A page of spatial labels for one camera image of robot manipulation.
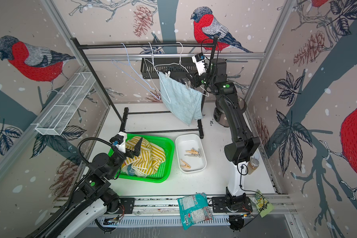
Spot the yellow green packet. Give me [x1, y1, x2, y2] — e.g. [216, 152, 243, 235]
[253, 190, 274, 218]

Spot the white hanger with yellow towel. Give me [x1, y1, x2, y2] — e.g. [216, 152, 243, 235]
[145, 42, 171, 104]

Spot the white wire mesh shelf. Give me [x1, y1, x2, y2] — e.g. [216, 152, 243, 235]
[35, 72, 96, 135]

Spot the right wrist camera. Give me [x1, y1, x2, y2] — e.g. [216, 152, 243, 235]
[191, 53, 206, 76]

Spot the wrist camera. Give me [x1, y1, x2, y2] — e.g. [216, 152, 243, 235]
[191, 53, 206, 76]
[110, 131, 127, 154]

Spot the light blue wire hanger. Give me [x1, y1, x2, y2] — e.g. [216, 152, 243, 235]
[111, 43, 161, 100]

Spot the small glass bottle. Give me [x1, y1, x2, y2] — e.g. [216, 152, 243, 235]
[248, 158, 260, 175]

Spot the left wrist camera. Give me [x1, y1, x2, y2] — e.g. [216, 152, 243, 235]
[110, 131, 127, 154]

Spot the light blue towel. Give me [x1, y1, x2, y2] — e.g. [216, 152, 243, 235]
[159, 72, 203, 126]

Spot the silver rice cooker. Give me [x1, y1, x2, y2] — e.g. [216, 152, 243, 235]
[213, 97, 247, 128]

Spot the yellow striped towel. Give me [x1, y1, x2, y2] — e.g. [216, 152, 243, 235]
[121, 138, 166, 179]

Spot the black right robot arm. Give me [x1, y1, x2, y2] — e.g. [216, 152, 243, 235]
[196, 59, 260, 212]

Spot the teal snack packet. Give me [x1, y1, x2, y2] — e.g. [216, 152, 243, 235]
[178, 193, 213, 231]

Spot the green plastic basket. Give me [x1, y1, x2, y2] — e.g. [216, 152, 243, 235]
[117, 133, 175, 183]

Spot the white hanger with blue towel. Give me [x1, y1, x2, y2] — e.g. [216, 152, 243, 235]
[151, 42, 209, 88]

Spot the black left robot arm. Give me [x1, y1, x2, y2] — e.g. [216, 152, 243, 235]
[28, 132, 142, 238]

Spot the black wall basket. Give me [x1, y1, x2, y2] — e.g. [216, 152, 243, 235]
[140, 57, 197, 79]

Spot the white rectangular tray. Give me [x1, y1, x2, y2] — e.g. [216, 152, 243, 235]
[175, 134, 207, 174]

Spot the beige clothespin yellow towel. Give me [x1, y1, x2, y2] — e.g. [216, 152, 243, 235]
[185, 149, 197, 157]
[180, 159, 191, 169]

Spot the black clothes rack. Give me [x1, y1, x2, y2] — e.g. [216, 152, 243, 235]
[71, 37, 204, 138]

